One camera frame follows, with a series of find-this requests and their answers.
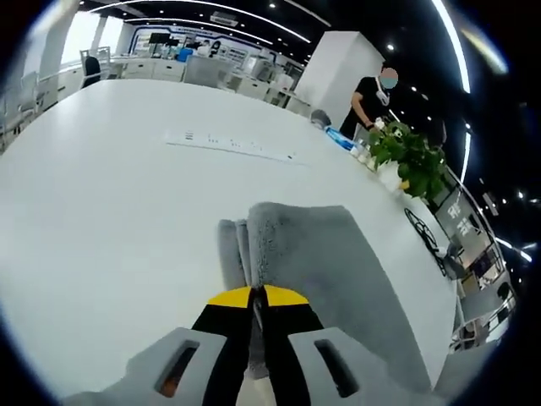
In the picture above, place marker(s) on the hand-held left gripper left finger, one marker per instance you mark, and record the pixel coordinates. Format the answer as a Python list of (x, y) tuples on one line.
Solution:
[(220, 338)]

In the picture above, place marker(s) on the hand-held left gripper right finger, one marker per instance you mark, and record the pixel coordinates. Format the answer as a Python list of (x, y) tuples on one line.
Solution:
[(291, 338)]

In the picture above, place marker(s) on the grey towel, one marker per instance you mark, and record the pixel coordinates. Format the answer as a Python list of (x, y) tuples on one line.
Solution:
[(321, 262)]

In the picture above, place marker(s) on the person's left hand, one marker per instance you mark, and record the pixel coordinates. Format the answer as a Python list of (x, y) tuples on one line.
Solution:
[(255, 393)]

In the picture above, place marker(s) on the white table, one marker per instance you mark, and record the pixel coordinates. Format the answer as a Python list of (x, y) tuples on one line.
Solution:
[(105, 211)]

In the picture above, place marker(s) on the white power plug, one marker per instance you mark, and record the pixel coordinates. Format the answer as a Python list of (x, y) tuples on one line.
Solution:
[(444, 251)]

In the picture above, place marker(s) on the table socket panel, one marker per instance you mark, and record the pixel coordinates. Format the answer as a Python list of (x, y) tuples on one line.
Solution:
[(228, 141)]

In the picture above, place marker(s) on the blue packet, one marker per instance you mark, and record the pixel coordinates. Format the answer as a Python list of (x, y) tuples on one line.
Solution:
[(340, 137)]

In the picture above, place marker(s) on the glass railing panel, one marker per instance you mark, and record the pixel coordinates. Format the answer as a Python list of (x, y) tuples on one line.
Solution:
[(465, 220)]

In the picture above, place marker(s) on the green potted plant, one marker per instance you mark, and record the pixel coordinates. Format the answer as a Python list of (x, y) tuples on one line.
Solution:
[(410, 160)]

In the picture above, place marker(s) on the grey round object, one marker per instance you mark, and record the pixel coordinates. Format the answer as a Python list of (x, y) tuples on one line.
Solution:
[(321, 118)]

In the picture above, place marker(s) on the grey partition panel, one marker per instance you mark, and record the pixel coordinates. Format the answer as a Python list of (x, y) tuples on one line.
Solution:
[(209, 71)]

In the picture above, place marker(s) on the white low cabinet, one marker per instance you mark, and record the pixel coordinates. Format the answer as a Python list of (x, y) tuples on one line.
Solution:
[(143, 69)]

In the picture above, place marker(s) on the black office chair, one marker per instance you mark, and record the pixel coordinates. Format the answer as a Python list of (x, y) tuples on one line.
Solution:
[(91, 67)]

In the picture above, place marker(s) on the black display screen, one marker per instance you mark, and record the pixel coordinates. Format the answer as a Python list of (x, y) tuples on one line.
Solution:
[(158, 38)]

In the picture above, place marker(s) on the white office chair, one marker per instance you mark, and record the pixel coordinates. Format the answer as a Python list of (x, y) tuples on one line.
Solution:
[(29, 91)]

